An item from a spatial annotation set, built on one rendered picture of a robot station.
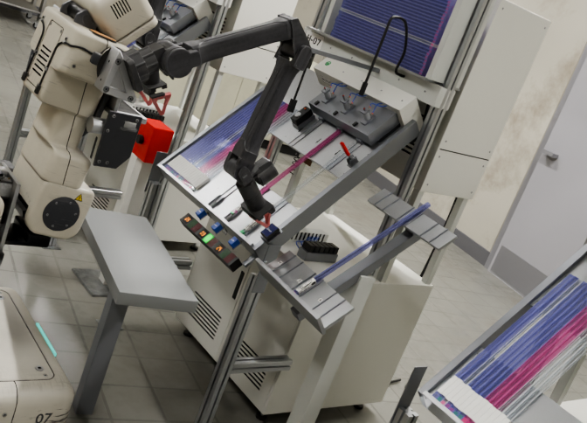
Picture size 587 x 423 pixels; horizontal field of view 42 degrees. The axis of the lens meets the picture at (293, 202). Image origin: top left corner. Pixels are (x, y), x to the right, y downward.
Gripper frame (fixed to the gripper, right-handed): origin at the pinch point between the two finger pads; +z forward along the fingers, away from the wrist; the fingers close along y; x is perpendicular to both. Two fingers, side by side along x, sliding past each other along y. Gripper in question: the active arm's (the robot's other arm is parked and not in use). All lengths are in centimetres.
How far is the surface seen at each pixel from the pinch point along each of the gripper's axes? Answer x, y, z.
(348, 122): -48, 15, 1
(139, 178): 9, 104, 31
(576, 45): -332, 161, 211
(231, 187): -5.0, 33.5, 7.2
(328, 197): -23.4, 0.2, 8.2
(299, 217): -11.0, 0.4, 6.8
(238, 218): 2.2, 18.5, 7.3
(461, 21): -90, -2, -18
